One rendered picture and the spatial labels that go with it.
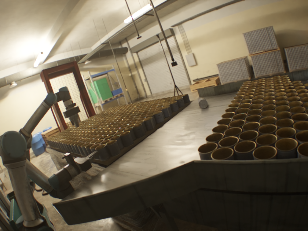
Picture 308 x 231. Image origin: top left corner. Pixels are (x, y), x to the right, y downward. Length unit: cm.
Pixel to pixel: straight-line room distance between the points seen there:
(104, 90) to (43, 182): 959
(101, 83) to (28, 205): 983
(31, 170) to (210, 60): 977
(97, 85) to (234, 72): 729
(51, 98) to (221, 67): 758
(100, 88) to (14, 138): 965
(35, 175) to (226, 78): 795
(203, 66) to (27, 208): 1007
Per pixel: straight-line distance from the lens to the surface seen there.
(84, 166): 91
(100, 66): 1230
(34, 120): 127
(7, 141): 76
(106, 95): 1042
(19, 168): 79
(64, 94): 137
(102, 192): 53
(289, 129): 62
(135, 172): 75
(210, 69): 1015
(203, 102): 132
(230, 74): 813
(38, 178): 98
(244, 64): 793
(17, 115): 990
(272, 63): 793
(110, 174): 83
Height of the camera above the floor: 143
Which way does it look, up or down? 13 degrees down
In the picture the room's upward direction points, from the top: 20 degrees counter-clockwise
